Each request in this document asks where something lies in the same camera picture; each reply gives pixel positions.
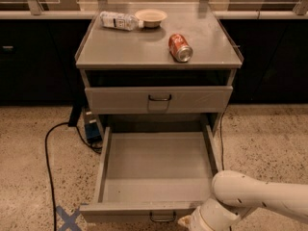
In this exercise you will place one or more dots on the red soda can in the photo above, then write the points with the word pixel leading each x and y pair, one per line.
pixel 179 48

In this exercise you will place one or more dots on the grey drawer cabinet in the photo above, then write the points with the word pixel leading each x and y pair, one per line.
pixel 112 58

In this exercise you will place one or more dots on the grey drawer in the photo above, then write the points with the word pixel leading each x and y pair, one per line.
pixel 158 100
pixel 157 177

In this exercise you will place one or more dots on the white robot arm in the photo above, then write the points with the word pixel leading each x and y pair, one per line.
pixel 237 195

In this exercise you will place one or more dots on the blue power box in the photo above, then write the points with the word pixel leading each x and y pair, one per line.
pixel 91 127

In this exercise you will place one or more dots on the blue tape cross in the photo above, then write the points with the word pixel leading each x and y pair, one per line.
pixel 69 220

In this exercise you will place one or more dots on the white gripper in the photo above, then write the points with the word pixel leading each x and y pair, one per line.
pixel 194 219

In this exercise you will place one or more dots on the clear plastic water bottle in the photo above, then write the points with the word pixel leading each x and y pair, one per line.
pixel 120 21

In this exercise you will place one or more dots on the dark counter cabinets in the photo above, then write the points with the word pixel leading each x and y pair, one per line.
pixel 38 60

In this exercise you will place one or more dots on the beige bowl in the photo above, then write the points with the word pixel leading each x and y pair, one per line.
pixel 151 18

